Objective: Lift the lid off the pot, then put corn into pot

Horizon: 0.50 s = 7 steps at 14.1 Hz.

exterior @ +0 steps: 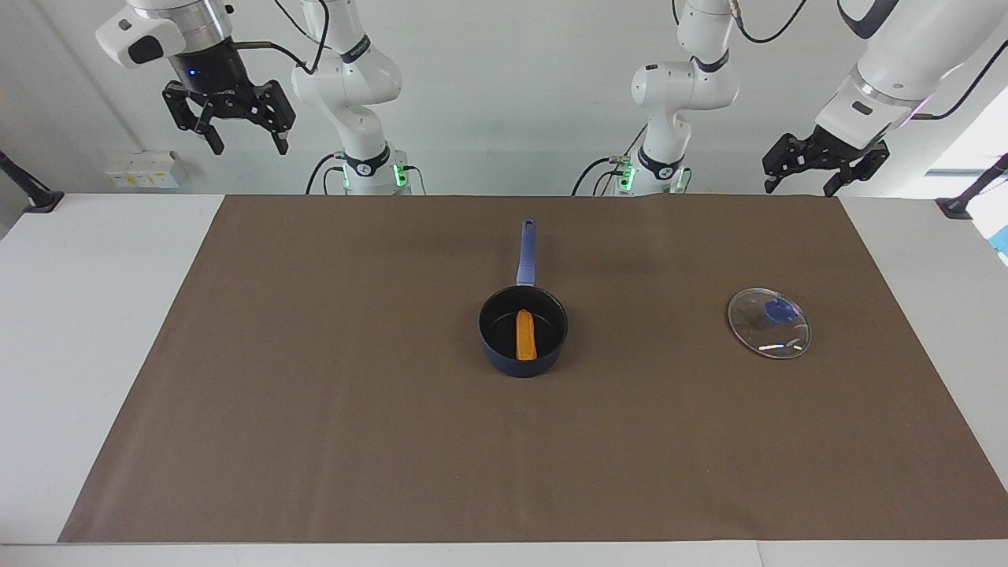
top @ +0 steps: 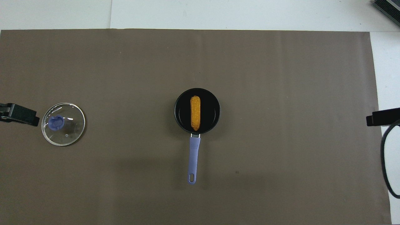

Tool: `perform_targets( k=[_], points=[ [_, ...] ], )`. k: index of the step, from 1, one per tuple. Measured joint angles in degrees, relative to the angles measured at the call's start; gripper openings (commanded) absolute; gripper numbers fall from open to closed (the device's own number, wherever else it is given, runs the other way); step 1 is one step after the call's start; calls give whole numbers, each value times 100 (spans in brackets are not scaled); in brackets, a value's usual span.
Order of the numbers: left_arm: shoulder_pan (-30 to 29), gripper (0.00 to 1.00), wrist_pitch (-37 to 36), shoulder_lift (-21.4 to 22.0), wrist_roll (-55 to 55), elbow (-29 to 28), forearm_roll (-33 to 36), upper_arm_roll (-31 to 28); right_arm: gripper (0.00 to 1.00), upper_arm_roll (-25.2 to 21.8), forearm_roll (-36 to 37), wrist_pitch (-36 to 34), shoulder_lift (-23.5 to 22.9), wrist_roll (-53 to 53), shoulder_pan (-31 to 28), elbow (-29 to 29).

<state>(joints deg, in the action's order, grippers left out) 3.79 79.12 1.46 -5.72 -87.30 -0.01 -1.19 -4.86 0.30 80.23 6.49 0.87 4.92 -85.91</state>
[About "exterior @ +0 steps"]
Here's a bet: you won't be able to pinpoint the brown table mat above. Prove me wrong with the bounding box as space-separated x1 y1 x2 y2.
57 194 1008 544

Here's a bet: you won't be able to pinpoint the yellow corn cob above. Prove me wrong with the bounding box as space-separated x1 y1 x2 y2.
515 309 539 362

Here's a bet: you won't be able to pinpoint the black arm gripper cable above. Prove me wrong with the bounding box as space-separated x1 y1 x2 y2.
232 0 333 76
728 0 1008 121

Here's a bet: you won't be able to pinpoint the black right arm base cables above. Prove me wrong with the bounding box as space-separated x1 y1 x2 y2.
305 152 428 196

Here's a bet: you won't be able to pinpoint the dark blue pot with handle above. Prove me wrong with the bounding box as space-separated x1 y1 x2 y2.
477 218 570 379

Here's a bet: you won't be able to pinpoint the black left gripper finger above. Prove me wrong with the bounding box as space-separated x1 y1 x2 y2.
822 154 879 198
761 132 816 195

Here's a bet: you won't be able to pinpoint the white wall socket box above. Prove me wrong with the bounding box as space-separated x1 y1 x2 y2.
105 150 180 190

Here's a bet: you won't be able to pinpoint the glass lid with blue knob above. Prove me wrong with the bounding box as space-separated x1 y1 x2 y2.
727 287 813 361

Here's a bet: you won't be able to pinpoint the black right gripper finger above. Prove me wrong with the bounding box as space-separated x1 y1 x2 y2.
162 80 227 157
262 79 297 157

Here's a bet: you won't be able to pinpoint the black left arm gripper cable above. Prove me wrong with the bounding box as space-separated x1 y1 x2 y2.
728 0 1008 121

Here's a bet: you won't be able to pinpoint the black right arm gripper cable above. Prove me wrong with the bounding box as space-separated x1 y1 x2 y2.
232 0 333 76

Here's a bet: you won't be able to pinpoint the black clamp stand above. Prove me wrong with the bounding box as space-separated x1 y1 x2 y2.
936 153 1008 221
0 150 65 214

